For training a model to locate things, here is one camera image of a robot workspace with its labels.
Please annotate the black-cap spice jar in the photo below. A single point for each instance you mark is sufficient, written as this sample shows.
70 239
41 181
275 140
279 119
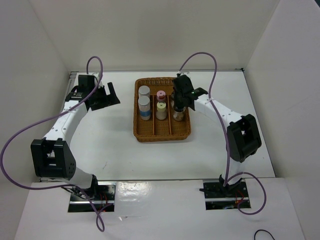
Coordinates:
172 97
178 113

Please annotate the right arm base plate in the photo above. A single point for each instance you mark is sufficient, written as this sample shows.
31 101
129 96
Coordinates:
218 198

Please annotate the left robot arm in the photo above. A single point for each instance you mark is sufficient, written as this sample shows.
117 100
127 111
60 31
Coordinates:
51 155

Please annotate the yellow-lid spice jar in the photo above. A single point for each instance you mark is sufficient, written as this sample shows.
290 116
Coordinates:
161 112

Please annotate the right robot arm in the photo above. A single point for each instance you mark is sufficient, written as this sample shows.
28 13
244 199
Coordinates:
242 137

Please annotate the brown wicker divided basket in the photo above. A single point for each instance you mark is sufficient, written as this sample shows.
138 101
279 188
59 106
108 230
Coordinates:
153 129

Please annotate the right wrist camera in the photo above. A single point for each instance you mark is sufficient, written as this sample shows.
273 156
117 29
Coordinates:
183 84

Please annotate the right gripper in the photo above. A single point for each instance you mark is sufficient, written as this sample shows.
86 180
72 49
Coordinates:
176 101

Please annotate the white-lid jar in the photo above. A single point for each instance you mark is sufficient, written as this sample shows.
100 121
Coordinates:
144 107

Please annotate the silver-lid jar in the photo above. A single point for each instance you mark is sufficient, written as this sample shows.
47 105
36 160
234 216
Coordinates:
144 90

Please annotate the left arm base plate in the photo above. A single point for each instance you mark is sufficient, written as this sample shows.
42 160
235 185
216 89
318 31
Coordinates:
103 200

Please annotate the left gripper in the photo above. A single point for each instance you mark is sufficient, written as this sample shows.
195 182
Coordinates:
109 99

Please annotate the pink-lid spice jar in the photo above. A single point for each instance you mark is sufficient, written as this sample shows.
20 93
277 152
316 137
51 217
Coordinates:
161 96

